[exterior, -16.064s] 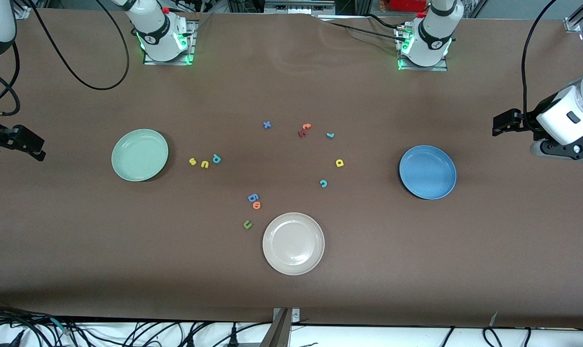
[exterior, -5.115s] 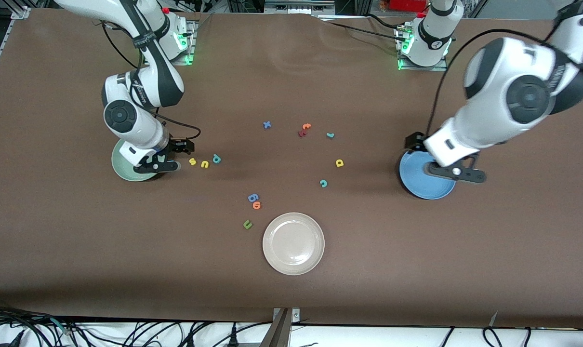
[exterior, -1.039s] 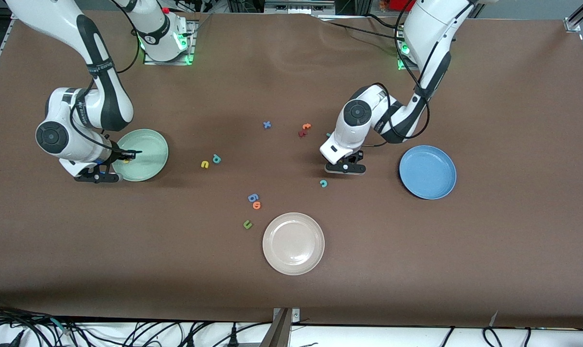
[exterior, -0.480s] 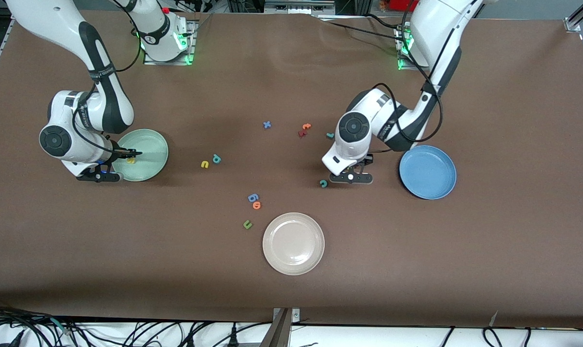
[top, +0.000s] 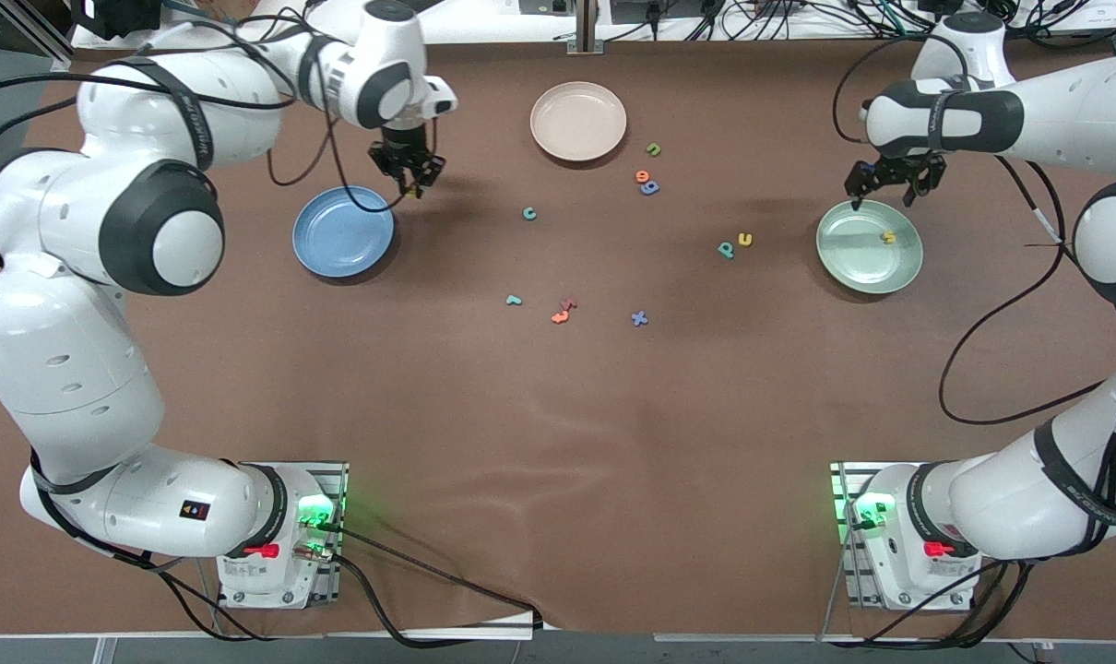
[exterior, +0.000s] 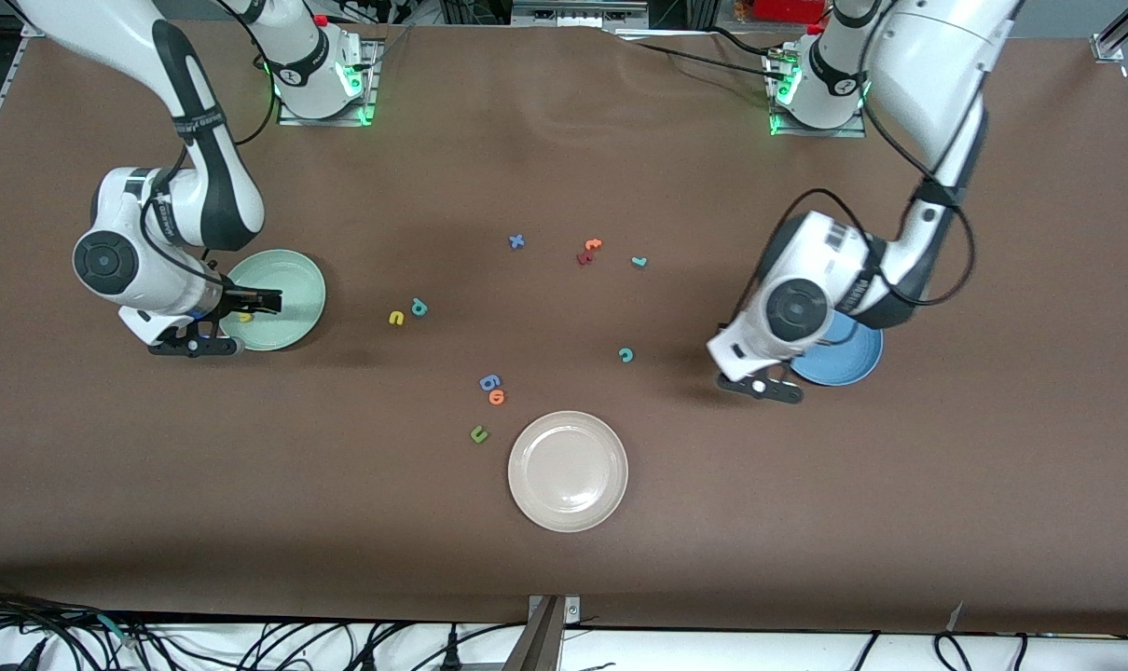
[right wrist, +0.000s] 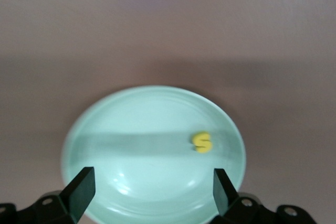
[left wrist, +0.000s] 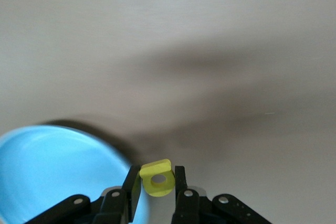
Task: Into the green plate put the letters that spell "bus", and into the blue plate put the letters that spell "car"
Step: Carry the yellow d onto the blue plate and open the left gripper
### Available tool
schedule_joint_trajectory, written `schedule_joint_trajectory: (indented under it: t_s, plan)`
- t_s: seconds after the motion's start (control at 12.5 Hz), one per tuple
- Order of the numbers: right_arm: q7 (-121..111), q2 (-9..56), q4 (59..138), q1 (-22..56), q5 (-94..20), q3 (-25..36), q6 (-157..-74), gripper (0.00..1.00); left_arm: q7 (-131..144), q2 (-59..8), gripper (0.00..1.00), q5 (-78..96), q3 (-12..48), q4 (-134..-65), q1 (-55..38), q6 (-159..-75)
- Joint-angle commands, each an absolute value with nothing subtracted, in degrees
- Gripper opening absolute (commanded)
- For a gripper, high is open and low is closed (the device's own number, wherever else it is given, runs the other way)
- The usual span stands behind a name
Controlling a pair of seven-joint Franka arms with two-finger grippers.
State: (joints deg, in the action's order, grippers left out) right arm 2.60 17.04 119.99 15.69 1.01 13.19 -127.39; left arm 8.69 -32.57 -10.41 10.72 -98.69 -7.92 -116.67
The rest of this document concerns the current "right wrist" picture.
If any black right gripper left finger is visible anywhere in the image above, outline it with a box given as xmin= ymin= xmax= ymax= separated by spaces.
xmin=15 ymin=166 xmax=95 ymax=224

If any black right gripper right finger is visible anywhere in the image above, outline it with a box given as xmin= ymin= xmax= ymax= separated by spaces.
xmin=209 ymin=168 xmax=279 ymax=224

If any yellow letter s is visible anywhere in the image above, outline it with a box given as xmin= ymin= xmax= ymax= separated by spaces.
xmin=191 ymin=131 xmax=213 ymax=154

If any pale green plate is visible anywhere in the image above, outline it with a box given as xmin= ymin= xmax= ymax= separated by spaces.
xmin=60 ymin=84 xmax=247 ymax=224

